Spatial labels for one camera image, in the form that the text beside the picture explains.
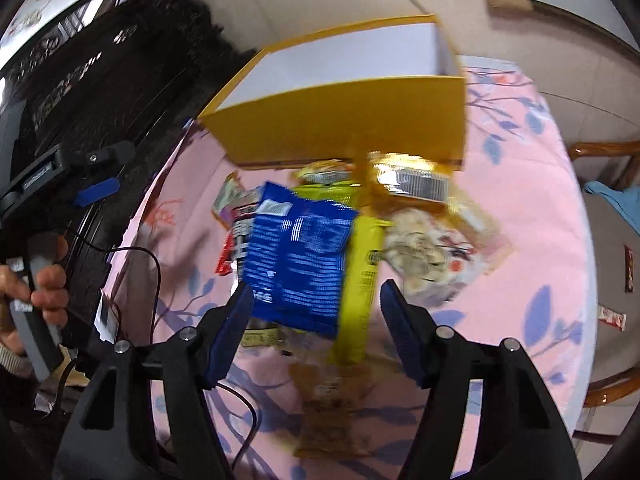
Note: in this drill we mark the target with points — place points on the blue snack packet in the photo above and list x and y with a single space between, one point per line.
300 260

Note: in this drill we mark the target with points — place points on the yellow cardboard box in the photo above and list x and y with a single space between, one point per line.
350 115

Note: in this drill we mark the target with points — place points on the small yellow snack packet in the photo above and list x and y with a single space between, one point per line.
325 172

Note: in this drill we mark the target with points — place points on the yellow transparent snack packet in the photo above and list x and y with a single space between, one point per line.
400 180

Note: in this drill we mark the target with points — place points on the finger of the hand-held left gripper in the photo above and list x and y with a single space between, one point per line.
95 157
97 192

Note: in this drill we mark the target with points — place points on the person's left hand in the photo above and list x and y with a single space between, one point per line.
52 285

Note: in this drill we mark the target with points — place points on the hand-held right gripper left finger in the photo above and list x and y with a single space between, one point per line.
230 330

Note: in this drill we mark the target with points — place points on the wooden chair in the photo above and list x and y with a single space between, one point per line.
600 149

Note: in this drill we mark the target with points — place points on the yellow-green snack packet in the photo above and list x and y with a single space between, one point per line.
362 270

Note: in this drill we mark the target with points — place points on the pink floral tablecloth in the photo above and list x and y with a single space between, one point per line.
500 185

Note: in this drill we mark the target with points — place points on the red and white packet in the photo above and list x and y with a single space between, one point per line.
611 317

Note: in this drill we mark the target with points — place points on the dark carved wooden furniture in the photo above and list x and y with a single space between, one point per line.
125 60

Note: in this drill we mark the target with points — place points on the small green snack packet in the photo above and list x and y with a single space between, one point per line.
260 337

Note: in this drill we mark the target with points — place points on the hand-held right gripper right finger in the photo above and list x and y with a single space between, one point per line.
405 330

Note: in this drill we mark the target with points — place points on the red snack packet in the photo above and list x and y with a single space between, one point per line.
227 260

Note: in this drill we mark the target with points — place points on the blue cloth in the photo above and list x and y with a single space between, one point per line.
615 200

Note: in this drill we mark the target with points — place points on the white tag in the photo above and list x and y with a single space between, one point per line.
107 317

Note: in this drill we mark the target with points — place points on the brown kraft snack packet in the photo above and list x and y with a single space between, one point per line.
330 420

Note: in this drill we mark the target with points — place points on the person's left forearm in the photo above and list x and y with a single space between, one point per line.
12 362

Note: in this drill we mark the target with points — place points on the framed picture with gold figures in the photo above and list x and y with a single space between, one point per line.
40 5

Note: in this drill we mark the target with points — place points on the clear white puffs packet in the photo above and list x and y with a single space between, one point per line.
425 245

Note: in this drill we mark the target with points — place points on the dark red packet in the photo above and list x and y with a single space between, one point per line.
631 267

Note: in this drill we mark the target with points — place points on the colourful peanut snack packet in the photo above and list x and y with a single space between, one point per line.
225 197

